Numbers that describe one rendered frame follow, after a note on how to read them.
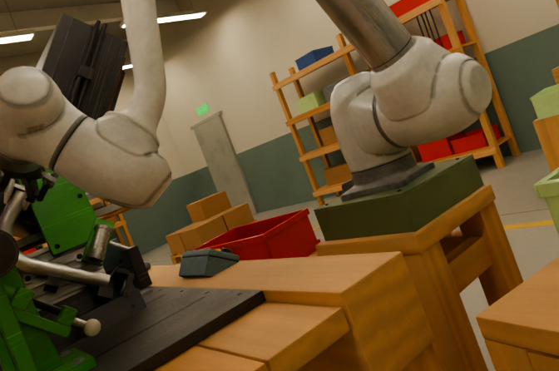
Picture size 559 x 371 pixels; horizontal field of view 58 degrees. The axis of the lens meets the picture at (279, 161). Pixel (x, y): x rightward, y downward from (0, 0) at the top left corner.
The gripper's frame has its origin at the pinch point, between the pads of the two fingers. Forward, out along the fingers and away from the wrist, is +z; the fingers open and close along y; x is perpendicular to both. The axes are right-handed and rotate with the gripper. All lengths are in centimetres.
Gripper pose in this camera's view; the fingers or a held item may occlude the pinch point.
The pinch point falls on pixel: (18, 195)
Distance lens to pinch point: 115.9
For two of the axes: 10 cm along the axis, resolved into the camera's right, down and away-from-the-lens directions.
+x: -1.8, 8.2, -5.4
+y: -8.8, -3.8, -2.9
